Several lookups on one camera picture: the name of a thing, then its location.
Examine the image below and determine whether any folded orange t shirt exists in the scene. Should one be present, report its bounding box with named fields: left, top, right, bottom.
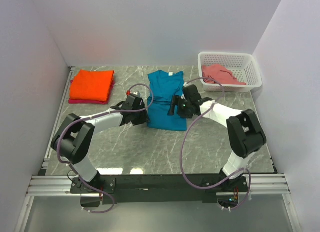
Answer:
left=69, top=69, right=115, bottom=103

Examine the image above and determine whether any blue t shirt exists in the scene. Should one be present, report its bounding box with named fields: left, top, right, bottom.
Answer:
left=147, top=70, right=187, bottom=131

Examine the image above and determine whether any folded magenta t shirt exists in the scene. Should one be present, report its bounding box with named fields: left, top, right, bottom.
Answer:
left=68, top=80, right=115, bottom=105

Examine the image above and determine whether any white plastic basket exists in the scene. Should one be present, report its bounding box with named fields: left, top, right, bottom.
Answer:
left=197, top=52, right=262, bottom=93

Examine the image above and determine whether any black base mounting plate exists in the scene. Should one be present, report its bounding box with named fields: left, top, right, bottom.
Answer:
left=70, top=173, right=248, bottom=208

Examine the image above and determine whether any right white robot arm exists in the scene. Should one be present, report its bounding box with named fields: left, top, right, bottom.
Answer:
left=168, top=84, right=267, bottom=192

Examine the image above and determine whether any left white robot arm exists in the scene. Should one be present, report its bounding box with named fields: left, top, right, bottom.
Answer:
left=51, top=93, right=149, bottom=193

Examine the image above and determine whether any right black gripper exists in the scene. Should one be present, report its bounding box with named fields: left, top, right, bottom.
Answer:
left=167, top=94, right=193, bottom=119

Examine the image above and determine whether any aluminium frame rail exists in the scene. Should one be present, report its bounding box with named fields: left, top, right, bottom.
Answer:
left=26, top=174, right=291, bottom=197

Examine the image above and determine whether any pink t shirt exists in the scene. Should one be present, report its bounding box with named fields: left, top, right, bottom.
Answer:
left=201, top=64, right=246, bottom=86

